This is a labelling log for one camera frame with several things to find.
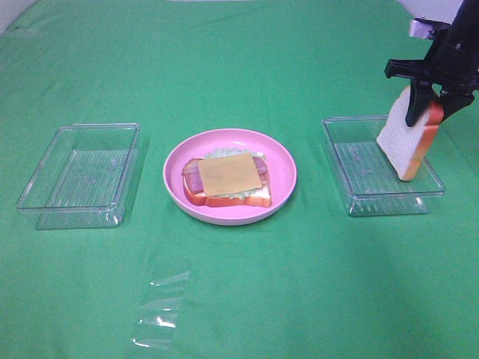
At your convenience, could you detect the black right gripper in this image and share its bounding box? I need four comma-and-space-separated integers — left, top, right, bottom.
385, 28, 478, 127

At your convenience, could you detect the toast bread slice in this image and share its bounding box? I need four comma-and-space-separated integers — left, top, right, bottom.
182, 153, 272, 207
376, 86, 444, 181

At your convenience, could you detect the yellow cheese slice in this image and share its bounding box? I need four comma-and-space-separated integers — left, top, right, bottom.
198, 153, 263, 196

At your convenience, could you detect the green lettuce leaf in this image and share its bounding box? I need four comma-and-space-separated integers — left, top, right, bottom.
204, 148, 268, 197

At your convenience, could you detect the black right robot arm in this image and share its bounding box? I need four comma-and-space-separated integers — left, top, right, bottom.
385, 1, 478, 127

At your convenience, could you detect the right clear plastic tray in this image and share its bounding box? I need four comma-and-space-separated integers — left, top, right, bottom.
321, 115, 445, 217

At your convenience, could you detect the clear plastic tray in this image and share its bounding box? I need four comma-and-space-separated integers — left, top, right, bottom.
321, 115, 445, 217
16, 123, 140, 230

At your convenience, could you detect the green tablecloth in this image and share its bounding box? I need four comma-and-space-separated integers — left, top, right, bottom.
1, 1, 478, 358

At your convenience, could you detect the pink round plate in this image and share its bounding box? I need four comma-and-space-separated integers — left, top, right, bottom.
163, 129, 297, 226

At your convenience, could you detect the clear tape strip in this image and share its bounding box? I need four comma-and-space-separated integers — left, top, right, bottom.
128, 258, 192, 358

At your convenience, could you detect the left clear plastic tray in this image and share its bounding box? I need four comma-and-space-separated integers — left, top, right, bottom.
16, 123, 140, 230

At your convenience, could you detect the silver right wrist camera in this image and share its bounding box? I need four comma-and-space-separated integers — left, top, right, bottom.
409, 18, 451, 40

